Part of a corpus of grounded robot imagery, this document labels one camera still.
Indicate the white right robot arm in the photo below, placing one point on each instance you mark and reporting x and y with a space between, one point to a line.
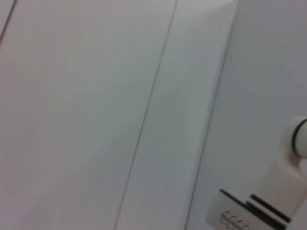
295 167

